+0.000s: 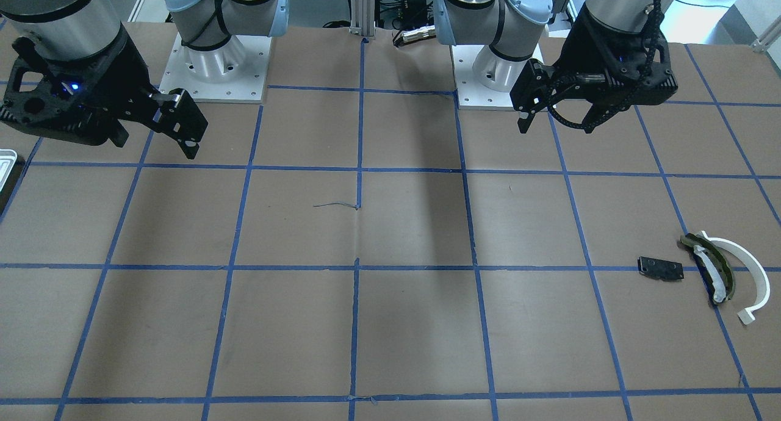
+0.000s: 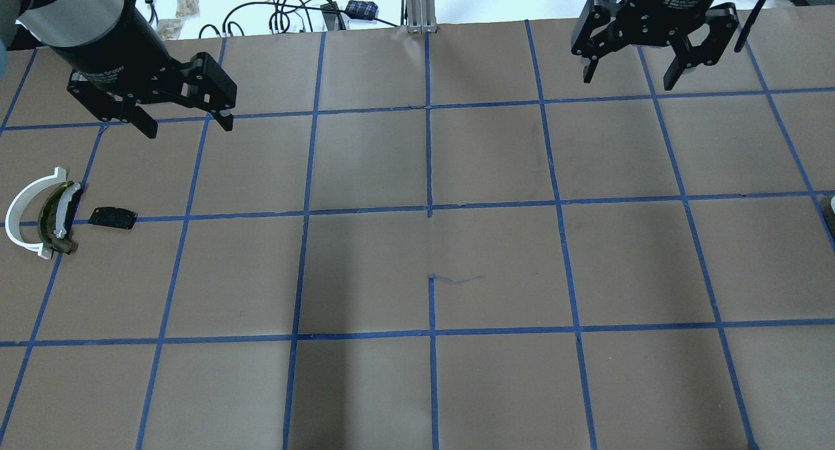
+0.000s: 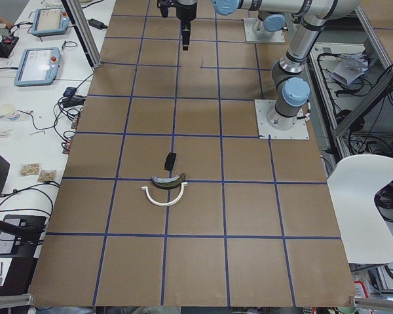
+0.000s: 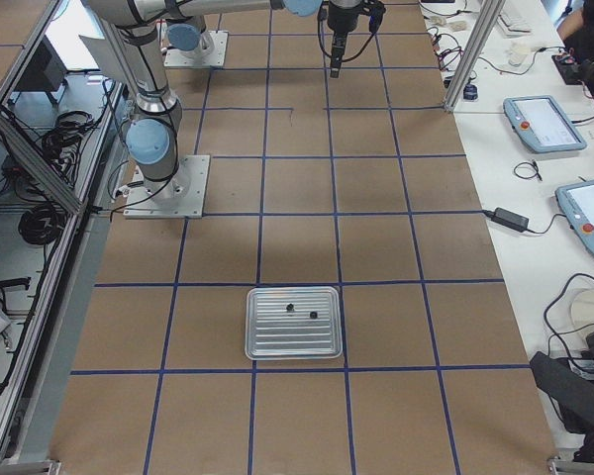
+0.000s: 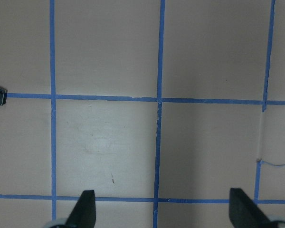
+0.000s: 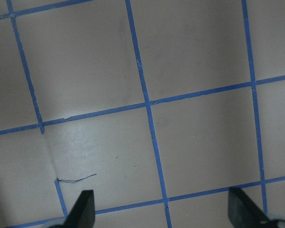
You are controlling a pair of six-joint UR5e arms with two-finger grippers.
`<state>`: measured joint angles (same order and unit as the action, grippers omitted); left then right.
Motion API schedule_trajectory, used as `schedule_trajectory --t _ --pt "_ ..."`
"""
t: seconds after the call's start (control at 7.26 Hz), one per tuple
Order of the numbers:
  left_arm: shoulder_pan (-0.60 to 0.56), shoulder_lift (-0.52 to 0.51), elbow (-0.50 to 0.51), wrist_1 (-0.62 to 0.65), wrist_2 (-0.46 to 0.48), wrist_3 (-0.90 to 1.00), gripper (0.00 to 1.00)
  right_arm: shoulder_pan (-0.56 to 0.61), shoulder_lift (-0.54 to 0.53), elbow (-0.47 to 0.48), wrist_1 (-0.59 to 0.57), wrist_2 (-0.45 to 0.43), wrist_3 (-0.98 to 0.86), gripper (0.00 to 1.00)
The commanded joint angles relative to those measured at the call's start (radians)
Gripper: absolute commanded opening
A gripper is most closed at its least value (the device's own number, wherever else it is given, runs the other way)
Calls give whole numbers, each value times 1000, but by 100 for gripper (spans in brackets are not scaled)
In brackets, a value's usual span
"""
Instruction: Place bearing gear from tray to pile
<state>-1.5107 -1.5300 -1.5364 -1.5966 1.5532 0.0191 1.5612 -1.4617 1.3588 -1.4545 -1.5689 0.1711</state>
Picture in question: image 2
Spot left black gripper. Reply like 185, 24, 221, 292
67, 52, 237, 139

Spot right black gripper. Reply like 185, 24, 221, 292
571, 0, 740, 91

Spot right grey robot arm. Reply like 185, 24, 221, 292
570, 0, 739, 91

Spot bag of small parts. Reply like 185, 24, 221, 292
175, 0, 200, 18

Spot blue plaid adapter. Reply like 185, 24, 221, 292
344, 0, 379, 20

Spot black tangled cables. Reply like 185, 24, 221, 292
198, 0, 346, 40

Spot black brake pad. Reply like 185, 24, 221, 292
87, 206, 138, 230

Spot green brake shoe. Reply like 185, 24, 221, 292
38, 181, 84, 254

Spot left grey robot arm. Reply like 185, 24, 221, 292
2, 0, 237, 139

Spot aluminium frame post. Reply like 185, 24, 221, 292
401, 0, 438, 34

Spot white curved plastic arc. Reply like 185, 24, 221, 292
4, 167, 67, 260

